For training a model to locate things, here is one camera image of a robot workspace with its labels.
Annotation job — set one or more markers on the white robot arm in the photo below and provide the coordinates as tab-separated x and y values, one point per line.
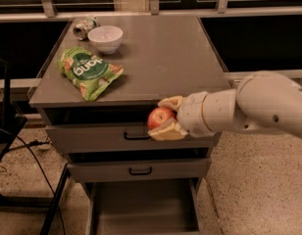
263	102

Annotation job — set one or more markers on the grey middle drawer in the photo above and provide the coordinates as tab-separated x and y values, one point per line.
139	170

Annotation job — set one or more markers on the metal window railing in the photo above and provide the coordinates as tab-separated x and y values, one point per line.
151	7

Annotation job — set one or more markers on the grey drawer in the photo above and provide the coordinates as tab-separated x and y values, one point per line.
151	207
112	137
139	170

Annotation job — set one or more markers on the grey drawer cabinet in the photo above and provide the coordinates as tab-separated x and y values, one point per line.
117	113

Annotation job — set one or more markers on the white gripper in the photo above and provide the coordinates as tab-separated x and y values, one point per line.
191	114

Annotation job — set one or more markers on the green snack bag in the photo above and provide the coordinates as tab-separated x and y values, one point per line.
89	73

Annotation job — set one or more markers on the red apple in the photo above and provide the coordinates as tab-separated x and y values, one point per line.
158	116

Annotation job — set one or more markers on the crushed metal can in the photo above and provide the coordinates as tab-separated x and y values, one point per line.
83	27

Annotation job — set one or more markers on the grey bottom drawer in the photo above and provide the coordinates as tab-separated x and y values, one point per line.
151	207

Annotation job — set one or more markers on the white ceramic bowl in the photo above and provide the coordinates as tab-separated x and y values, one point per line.
106	38

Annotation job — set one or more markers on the grey top drawer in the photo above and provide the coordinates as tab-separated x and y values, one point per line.
112	137

